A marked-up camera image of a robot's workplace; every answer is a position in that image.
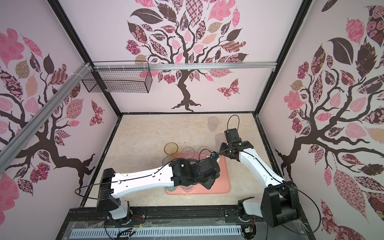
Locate clear cup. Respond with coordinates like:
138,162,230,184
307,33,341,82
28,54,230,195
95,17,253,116
181,147,196,159
198,146,212,161
208,117,219,132
180,185,194,193

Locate blue-grey plastic cup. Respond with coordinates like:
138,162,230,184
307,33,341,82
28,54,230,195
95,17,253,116
162,156,176,166

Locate amber plastic cup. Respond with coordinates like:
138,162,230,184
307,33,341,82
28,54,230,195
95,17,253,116
164,142,179,157

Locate pink tray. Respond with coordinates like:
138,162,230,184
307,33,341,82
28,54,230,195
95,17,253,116
165,156,231,195

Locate teal plastic cup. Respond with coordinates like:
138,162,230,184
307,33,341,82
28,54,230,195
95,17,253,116
165,187,177,192

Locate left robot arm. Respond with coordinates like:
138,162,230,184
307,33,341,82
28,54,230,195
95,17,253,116
96,152,221,220

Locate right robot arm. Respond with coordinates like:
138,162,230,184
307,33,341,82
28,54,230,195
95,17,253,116
219,129,301,228

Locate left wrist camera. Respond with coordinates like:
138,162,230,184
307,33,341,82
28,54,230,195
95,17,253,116
210,152,220,161

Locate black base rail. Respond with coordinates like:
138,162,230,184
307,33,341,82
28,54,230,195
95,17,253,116
56,205,315,240

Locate white slotted cable duct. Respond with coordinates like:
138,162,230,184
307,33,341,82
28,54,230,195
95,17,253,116
68,226,242,240

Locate black wire basket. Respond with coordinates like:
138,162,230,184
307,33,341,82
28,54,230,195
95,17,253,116
82,60,153,94

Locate back aluminium rail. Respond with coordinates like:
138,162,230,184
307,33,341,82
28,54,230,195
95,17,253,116
93,62,277,71

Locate aluminium rail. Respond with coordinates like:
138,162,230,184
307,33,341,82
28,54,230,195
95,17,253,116
1,63,92,172
93,62,277,71

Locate left aluminium rail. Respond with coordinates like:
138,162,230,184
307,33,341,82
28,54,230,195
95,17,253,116
1,63,92,172

